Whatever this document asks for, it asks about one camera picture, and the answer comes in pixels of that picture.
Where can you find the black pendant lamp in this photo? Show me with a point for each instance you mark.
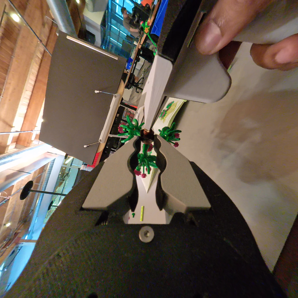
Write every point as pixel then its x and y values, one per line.
pixel 23 189

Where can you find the silver ventilation duct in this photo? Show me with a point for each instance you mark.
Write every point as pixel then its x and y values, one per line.
pixel 60 16
pixel 18 160

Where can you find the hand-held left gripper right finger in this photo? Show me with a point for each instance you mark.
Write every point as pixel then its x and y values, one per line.
pixel 181 184

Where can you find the white panel bracket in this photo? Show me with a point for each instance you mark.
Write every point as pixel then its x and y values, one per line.
pixel 110 116

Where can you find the small brown toy stem piece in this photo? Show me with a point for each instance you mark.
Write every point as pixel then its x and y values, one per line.
pixel 147 132

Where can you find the orange toy flower on stem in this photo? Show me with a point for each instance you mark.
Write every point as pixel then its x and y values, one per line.
pixel 146 26

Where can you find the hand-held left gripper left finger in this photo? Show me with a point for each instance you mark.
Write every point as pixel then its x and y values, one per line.
pixel 111 184

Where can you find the green toy plant pink flowers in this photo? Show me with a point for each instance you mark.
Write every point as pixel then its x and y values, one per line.
pixel 145 160

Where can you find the person's right hand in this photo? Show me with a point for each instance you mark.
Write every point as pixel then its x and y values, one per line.
pixel 221 28

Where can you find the open toy instruction booklet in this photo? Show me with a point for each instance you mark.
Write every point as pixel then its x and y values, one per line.
pixel 170 111

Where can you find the dark grey divider panel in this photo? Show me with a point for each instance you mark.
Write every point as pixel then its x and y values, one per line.
pixel 76 97

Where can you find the black office chair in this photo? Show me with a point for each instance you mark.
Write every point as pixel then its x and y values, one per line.
pixel 133 81

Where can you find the lime green flat brick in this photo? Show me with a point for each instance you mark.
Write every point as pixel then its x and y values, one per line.
pixel 141 213

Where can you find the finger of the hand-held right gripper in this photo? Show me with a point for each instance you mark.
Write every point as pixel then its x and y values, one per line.
pixel 156 93

